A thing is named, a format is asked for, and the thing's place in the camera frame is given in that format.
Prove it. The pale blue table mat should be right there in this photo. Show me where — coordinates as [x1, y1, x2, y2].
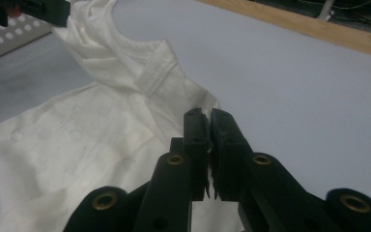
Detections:
[0, 0, 371, 232]

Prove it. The white metal desk frame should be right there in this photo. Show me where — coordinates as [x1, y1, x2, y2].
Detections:
[316, 0, 336, 19]

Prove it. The white baby romper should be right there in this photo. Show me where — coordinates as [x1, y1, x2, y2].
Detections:
[0, 0, 244, 232]

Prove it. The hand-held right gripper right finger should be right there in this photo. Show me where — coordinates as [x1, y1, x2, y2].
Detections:
[209, 107, 255, 202]

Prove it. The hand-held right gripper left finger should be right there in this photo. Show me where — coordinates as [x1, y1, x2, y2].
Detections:
[169, 107, 212, 202]

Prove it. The white perforated plastic basket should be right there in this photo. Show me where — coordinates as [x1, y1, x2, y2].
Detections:
[0, 14, 54, 66]

